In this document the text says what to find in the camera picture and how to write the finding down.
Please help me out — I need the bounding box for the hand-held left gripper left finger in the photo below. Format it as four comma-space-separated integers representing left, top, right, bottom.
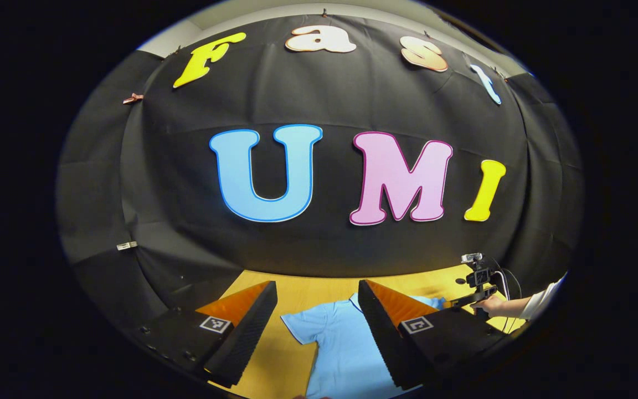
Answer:
131, 280, 279, 388

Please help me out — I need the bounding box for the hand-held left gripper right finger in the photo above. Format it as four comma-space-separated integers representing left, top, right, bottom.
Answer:
358, 279, 511, 391

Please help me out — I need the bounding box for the light blue T-shirt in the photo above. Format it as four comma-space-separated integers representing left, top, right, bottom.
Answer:
280, 293, 447, 399

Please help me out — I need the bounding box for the black backdrop cloth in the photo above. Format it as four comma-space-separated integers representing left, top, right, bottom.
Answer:
56, 14, 584, 333

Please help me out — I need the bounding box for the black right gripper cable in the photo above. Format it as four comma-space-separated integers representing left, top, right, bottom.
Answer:
488, 258, 522, 333

